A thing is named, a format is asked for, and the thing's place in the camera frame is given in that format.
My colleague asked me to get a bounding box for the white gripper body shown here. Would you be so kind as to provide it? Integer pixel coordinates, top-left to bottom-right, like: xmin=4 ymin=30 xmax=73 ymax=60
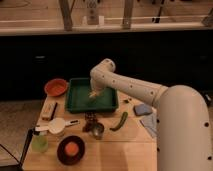
xmin=90 ymin=79 xmax=106 ymax=94

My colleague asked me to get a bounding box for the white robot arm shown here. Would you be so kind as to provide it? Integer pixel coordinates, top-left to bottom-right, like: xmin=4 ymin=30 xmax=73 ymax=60
xmin=90 ymin=58 xmax=213 ymax=171

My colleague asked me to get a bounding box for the green plastic tray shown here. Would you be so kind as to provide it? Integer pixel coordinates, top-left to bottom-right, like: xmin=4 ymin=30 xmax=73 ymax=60
xmin=65 ymin=78 xmax=119 ymax=114

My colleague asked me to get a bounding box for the dark grape bunch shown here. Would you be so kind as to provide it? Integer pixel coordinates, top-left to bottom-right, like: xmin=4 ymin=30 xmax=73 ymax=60
xmin=82 ymin=113 xmax=97 ymax=132

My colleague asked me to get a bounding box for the orange bowl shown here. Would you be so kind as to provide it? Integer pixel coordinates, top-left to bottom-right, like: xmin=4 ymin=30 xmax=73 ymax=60
xmin=44 ymin=78 xmax=68 ymax=97

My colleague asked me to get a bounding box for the green chili pepper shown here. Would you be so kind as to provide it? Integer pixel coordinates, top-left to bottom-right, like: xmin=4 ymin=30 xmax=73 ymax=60
xmin=110 ymin=112 xmax=128 ymax=131

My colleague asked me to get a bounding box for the metal cup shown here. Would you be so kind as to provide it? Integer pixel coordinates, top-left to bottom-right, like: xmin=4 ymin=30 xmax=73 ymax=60
xmin=92 ymin=123 xmax=104 ymax=139

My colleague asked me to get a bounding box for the blue sponge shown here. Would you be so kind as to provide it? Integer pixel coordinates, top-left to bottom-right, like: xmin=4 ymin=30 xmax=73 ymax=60
xmin=133 ymin=104 xmax=153 ymax=116

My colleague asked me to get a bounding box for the wooden block with black edge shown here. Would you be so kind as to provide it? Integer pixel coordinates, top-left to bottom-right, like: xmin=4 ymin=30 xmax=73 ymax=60
xmin=41 ymin=102 xmax=57 ymax=121

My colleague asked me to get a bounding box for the white measuring cup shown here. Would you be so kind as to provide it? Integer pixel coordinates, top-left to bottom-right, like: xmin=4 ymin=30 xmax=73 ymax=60
xmin=35 ymin=118 xmax=80 ymax=135

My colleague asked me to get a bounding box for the light blue cloth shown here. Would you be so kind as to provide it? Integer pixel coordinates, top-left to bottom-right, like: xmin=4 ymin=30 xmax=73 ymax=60
xmin=140 ymin=113 xmax=157 ymax=138

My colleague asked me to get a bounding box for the orange fruit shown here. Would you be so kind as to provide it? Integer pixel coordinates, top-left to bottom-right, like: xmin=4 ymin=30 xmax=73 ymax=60
xmin=65 ymin=142 xmax=79 ymax=156

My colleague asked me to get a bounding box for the dark plate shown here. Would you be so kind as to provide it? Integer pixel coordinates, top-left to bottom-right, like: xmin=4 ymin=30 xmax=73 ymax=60
xmin=57 ymin=136 xmax=85 ymax=165

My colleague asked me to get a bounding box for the black stand left edge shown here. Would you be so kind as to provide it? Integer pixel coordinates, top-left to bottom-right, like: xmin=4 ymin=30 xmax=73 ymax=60
xmin=0 ymin=129 xmax=33 ymax=171

